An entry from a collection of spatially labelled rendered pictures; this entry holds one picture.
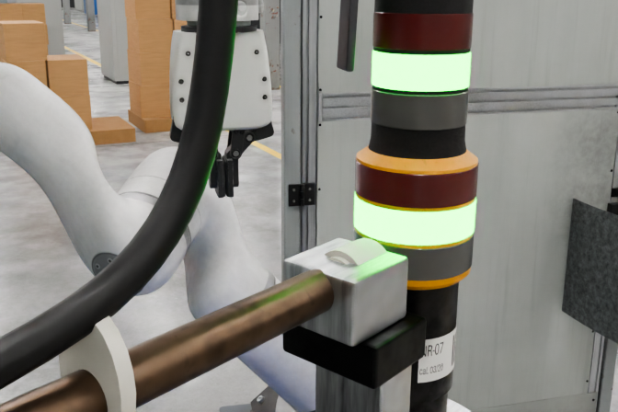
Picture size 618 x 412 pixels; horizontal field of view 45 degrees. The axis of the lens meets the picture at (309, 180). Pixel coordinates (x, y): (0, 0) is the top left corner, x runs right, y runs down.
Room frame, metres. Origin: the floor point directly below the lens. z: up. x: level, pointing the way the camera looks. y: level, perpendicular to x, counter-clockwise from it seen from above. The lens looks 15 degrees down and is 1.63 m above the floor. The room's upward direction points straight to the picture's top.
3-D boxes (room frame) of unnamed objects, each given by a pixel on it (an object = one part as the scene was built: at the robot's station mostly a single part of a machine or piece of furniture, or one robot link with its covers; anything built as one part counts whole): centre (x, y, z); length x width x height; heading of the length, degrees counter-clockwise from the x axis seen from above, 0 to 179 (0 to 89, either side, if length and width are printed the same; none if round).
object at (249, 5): (0.75, 0.09, 1.60); 0.09 x 0.08 x 0.03; 105
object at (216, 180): (0.74, 0.11, 1.44); 0.03 x 0.03 x 0.07; 15
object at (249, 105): (0.75, 0.09, 1.54); 0.10 x 0.07 x 0.11; 105
